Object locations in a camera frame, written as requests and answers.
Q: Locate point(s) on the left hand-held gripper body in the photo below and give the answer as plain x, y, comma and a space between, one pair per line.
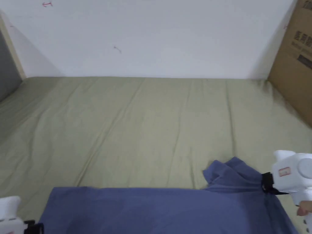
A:
9, 219

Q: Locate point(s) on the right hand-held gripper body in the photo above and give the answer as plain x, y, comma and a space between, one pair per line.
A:
290, 178

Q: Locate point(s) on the dark blue shirt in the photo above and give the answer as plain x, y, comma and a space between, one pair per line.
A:
151, 209

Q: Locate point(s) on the person's right hand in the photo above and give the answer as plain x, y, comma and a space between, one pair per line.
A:
305, 208

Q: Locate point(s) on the brown cardboard carton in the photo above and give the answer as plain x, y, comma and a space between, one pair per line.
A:
296, 63

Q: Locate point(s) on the bed with pale green sheet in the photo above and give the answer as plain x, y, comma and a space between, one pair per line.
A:
136, 126

